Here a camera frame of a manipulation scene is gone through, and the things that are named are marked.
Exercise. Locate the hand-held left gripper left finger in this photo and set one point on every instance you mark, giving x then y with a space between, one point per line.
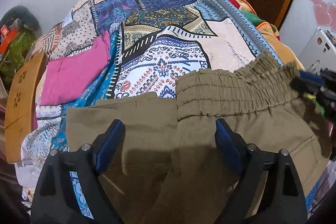
110 145

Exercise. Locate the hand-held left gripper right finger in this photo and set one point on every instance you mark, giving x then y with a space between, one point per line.
227 145

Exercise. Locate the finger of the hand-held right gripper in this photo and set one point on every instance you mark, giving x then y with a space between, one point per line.
311 78
304 88

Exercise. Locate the olive green pants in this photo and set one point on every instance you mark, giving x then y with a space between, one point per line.
204 92

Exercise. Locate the white appliance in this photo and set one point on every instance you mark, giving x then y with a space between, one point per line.
319 48

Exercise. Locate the yellow orange cartoon blanket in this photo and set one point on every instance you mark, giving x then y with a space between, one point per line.
278 45

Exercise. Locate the pink folded cloth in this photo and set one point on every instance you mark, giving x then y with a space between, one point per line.
73 74

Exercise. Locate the wooden board with flower cutouts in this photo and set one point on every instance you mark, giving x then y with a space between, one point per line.
21 108

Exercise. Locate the patchwork printed blanket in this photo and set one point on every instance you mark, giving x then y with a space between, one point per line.
162 56

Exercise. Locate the orange box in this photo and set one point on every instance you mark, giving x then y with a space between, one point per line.
6 40

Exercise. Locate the grey neck pillow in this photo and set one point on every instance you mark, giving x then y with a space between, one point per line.
23 14

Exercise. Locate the pink heart wall sticker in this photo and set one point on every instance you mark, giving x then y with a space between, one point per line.
321 12

